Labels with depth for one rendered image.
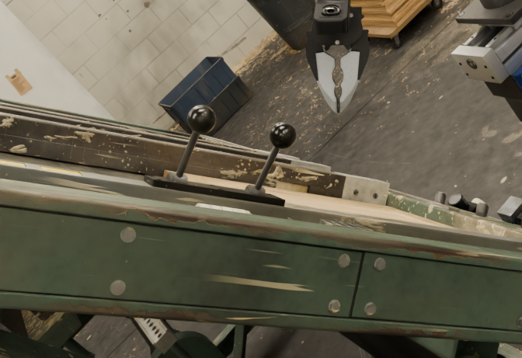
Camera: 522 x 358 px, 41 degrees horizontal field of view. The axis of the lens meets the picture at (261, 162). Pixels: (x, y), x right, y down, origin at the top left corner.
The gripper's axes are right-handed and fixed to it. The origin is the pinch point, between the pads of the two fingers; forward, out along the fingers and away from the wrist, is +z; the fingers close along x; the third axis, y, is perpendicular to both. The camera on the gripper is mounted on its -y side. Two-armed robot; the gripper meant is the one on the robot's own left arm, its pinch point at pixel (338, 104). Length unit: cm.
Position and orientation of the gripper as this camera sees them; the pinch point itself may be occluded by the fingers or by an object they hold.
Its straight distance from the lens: 104.0
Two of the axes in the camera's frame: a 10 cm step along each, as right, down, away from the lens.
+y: 1.2, -2.1, 9.7
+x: -9.9, 0.1, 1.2
